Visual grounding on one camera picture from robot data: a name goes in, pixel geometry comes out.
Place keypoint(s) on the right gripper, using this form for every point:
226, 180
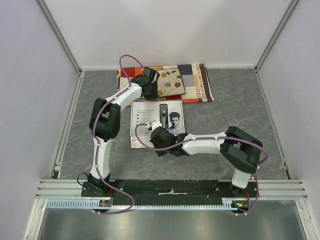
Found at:
156, 139

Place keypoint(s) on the grey cable duct rail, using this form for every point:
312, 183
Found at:
112, 205

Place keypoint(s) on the white hair clipper kit box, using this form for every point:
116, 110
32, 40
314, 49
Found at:
147, 111

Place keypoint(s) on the patchwork orange cloth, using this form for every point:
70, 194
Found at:
189, 83

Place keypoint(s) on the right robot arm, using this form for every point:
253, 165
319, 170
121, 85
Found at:
241, 149

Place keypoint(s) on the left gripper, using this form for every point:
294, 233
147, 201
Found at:
155, 96

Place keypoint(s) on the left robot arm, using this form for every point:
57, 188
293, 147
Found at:
105, 123

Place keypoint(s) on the floral square plate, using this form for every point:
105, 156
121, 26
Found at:
170, 83

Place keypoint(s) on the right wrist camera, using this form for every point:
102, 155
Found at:
153, 125

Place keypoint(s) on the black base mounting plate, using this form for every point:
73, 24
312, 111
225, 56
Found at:
203, 191

